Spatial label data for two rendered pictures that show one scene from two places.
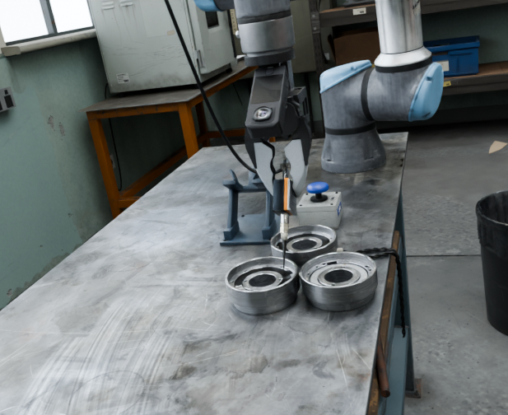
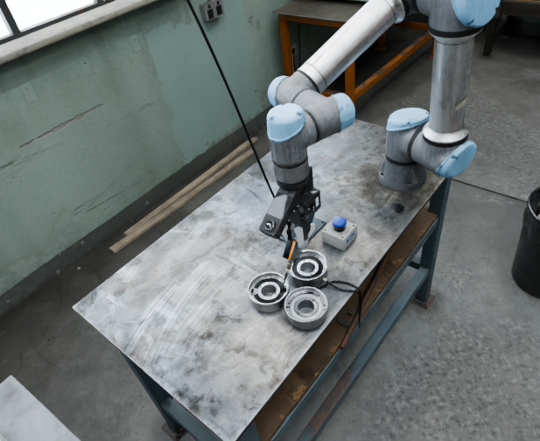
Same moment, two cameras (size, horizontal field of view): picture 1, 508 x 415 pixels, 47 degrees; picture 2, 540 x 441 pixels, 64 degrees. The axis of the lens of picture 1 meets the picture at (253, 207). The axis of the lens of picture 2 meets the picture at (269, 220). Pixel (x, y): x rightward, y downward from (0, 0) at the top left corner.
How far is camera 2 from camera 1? 0.60 m
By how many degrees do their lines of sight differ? 31
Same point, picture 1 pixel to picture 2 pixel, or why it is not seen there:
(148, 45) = not seen: outside the picture
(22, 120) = (228, 22)
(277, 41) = (290, 179)
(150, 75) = not seen: outside the picture
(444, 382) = (449, 304)
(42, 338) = (161, 276)
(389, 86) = (425, 150)
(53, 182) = (246, 67)
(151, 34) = not seen: outside the picture
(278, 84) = (286, 205)
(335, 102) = (391, 142)
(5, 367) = (140, 291)
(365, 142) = (408, 172)
